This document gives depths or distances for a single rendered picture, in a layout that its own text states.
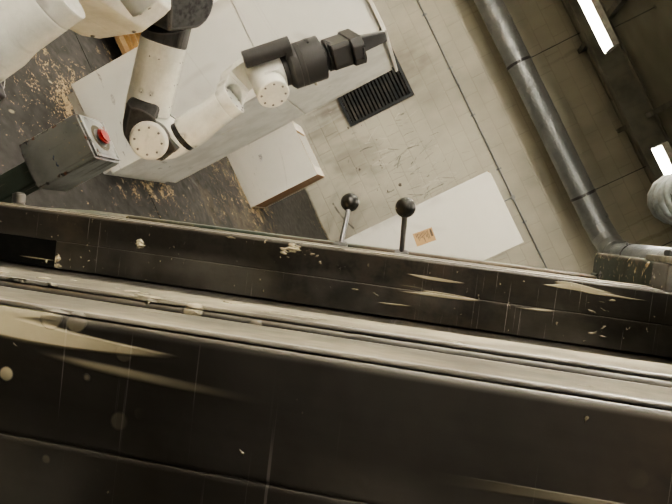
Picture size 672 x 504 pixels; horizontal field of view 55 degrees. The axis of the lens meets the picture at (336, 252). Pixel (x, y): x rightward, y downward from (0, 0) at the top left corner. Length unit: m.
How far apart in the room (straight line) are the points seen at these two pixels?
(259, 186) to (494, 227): 2.45
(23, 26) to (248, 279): 0.37
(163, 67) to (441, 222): 3.69
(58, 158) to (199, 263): 0.94
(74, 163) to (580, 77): 8.47
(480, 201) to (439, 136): 4.54
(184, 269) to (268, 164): 5.49
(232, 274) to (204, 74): 2.96
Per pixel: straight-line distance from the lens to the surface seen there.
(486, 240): 4.84
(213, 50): 3.69
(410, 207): 1.18
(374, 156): 9.33
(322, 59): 1.32
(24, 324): 0.19
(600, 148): 9.52
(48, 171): 1.69
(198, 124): 1.34
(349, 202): 1.29
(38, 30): 0.82
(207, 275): 0.77
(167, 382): 0.18
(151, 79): 1.35
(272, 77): 1.29
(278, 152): 6.24
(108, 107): 3.88
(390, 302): 0.73
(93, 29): 1.23
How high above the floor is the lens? 1.59
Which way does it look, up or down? 10 degrees down
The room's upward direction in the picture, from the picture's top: 64 degrees clockwise
